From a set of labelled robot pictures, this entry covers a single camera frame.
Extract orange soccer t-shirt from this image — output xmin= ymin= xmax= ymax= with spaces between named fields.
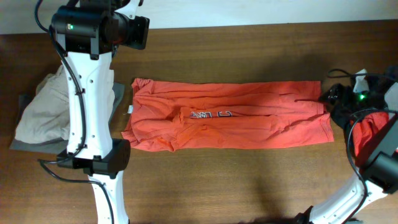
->
xmin=122 ymin=78 xmax=334 ymax=152

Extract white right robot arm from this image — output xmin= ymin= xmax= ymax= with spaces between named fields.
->
xmin=302 ymin=83 xmax=397 ymax=223

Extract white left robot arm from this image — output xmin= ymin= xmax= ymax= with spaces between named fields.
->
xmin=49 ymin=0 xmax=150 ymax=223

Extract red patterned garment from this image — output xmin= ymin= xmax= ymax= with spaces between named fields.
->
xmin=352 ymin=112 xmax=389 ymax=167

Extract beige folded shorts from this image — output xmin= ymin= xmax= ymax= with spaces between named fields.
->
xmin=14 ymin=64 xmax=116 ymax=144

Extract grey folded garment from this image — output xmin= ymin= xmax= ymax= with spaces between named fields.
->
xmin=9 ymin=83 xmax=125 ymax=154

